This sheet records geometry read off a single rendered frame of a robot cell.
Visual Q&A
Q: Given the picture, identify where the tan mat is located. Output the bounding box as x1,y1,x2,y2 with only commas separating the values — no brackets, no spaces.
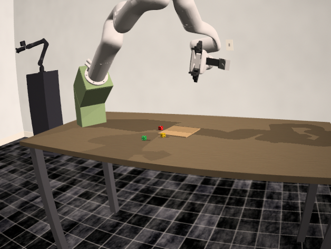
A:
158,126,200,138

